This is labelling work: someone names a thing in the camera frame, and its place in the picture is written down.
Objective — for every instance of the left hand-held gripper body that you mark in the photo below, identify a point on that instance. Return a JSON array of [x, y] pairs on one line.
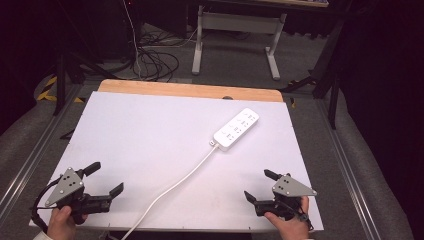
[[65, 187]]

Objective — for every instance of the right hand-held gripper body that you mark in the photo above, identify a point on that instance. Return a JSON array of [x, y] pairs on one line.
[[290, 188]]

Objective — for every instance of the white power strip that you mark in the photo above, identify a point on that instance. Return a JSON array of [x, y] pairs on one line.
[[236, 128]]

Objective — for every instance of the person's left hand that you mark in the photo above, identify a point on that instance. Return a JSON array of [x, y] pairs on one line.
[[61, 225]]

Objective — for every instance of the person's right hand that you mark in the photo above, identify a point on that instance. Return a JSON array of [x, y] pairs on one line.
[[290, 227]]

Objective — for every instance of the white board sheet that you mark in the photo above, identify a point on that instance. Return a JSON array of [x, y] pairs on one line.
[[150, 133]]

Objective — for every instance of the yellow black floor tape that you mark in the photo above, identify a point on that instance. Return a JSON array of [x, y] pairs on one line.
[[46, 96]]

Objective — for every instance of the black tripod stand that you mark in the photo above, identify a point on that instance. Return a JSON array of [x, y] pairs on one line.
[[333, 100], [60, 86]]

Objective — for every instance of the wooden table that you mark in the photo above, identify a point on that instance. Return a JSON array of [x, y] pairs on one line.
[[186, 89]]

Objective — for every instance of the aluminium rail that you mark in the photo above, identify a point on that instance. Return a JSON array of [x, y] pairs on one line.
[[25, 166], [346, 183]]

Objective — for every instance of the white metal desk frame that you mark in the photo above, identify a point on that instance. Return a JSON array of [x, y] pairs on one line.
[[240, 21]]

